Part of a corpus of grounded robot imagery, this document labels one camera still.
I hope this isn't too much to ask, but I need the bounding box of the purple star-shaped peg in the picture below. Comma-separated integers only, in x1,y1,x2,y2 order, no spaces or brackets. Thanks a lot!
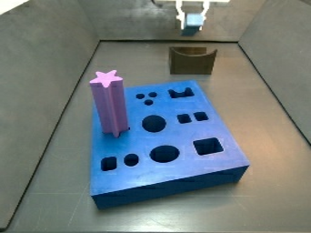
89,70,128,137

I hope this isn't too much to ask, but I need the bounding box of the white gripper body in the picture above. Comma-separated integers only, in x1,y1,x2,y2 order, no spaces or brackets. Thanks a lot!
153,0,230,5

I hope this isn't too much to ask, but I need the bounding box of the blue shape-sorting board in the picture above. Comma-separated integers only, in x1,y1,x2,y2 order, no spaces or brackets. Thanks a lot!
89,81,249,209

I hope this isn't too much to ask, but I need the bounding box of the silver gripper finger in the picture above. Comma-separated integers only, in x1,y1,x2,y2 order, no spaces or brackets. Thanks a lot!
174,0,184,30
198,0,209,30

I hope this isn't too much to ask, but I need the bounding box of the black curved fixture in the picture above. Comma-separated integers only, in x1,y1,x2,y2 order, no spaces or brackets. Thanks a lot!
169,46,217,75

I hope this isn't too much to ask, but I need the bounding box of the light blue rectangular block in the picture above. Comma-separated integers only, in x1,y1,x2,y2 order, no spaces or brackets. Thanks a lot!
181,13,202,36

